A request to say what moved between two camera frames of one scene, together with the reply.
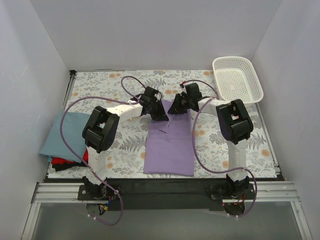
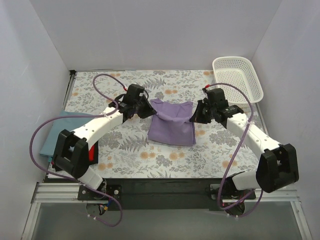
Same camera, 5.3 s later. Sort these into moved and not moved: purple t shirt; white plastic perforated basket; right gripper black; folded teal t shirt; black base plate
Moved: purple t shirt; right gripper black
Not moved: folded teal t shirt; black base plate; white plastic perforated basket
